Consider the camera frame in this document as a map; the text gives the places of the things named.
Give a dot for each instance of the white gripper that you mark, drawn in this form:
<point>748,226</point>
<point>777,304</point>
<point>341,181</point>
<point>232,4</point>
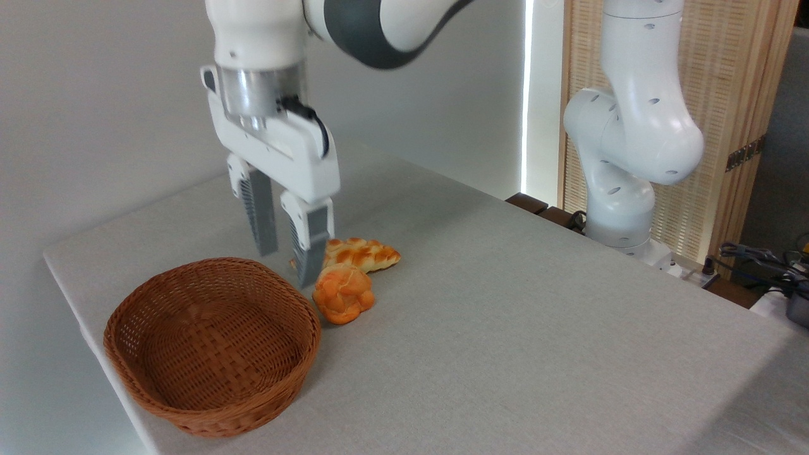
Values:
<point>278,148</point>

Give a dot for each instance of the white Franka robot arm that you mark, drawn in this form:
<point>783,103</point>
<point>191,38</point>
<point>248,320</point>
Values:
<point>638,120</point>

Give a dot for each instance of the long braided bread loaf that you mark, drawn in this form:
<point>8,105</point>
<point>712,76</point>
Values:
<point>360,253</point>

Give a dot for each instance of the round orange bread roll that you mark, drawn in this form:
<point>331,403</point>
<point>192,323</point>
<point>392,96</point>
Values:
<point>343,294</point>

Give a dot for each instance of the brown wicker basket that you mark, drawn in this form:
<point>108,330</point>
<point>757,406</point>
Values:
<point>215,347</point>

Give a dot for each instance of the dark brown wooden ledge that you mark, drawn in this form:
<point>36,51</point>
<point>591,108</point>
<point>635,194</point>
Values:
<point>543,212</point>

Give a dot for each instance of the wooden slatted folding screen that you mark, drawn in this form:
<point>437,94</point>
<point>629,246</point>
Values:
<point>727,126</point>

